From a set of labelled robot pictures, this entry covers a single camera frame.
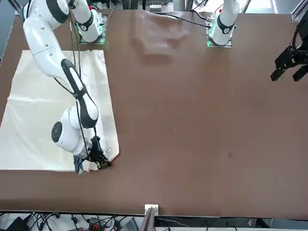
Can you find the grey power adapter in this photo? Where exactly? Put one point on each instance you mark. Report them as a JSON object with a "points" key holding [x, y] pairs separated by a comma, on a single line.
{"points": [[130, 225]]}

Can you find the cream tablecloth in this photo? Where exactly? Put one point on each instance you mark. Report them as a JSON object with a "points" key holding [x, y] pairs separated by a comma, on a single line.
{"points": [[29, 120]]}

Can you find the aluminium camera post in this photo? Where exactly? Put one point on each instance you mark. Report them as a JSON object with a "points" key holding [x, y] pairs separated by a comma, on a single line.
{"points": [[148, 221]]}

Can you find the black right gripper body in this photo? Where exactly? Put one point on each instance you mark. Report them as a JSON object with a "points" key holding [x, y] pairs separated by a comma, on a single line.
{"points": [[95, 152]]}

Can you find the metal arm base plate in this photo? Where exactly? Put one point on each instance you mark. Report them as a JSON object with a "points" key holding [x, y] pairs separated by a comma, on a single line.
{"points": [[217, 45], [102, 26]]}

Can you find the black power adapter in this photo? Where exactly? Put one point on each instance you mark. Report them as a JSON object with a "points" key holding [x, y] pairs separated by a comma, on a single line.
{"points": [[16, 225]]}

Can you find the red black plug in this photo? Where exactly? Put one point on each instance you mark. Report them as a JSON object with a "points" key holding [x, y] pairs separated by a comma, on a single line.
{"points": [[95, 227]]}

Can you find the white bracket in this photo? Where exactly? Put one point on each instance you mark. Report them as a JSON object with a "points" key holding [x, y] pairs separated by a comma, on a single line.
{"points": [[156, 208]]}

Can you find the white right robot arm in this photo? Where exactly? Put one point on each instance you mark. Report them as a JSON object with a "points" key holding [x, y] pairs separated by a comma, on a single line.
{"points": [[43, 48]]}

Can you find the aluminium frame profile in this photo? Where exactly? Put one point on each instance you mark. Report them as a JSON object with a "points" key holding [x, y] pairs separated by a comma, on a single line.
{"points": [[297, 13]]}

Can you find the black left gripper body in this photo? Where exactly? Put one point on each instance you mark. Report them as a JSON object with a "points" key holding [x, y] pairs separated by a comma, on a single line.
{"points": [[303, 29]]}

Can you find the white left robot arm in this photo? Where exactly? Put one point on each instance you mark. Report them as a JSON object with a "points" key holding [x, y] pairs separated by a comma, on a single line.
{"points": [[225, 26]]}

